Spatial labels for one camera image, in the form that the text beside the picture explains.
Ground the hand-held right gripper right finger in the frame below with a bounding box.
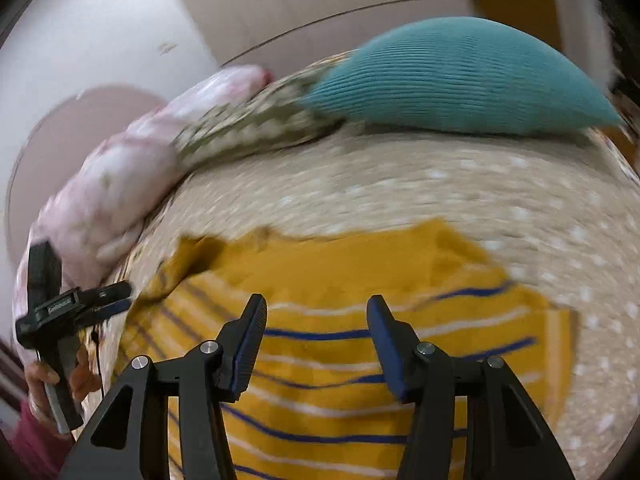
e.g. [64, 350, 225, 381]
[366, 295, 576, 480]

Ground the person's left forearm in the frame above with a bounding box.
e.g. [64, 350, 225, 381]
[7, 400, 76, 480]

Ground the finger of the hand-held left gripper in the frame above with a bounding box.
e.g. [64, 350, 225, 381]
[92, 281, 133, 307]
[91, 299, 132, 326]

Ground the beige dotted quilted bedspread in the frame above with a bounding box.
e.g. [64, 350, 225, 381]
[100, 50, 640, 480]

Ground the person's left hand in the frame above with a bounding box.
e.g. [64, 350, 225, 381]
[25, 347, 103, 427]

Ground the olive patterned pillow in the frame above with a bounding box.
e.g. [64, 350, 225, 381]
[172, 52, 361, 171]

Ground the yellow striped knit sweater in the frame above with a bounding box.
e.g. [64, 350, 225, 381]
[112, 218, 576, 480]

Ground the teal ribbed pillow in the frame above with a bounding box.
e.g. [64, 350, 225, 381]
[300, 16, 623, 136]

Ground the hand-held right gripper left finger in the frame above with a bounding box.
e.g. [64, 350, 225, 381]
[59, 294, 268, 480]

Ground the pink padded headboard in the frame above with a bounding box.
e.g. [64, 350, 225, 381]
[5, 85, 166, 241]

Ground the beige wardrobe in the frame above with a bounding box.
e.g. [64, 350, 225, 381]
[165, 0, 566, 68]

